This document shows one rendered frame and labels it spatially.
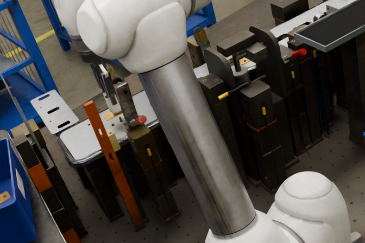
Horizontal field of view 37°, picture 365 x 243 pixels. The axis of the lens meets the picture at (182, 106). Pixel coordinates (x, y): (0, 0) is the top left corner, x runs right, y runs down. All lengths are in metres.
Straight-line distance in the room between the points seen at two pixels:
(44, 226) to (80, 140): 0.39
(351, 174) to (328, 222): 0.60
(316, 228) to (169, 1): 0.57
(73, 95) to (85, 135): 2.39
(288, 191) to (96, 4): 0.59
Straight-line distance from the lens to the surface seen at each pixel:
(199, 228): 1.75
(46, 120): 1.94
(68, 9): 1.54
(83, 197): 2.03
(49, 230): 1.45
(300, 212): 1.22
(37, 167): 1.53
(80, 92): 4.16
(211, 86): 1.57
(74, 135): 1.80
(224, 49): 1.60
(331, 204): 1.24
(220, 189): 1.07
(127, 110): 1.57
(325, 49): 1.56
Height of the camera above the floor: 1.94
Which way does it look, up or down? 33 degrees down
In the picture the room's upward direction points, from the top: 17 degrees counter-clockwise
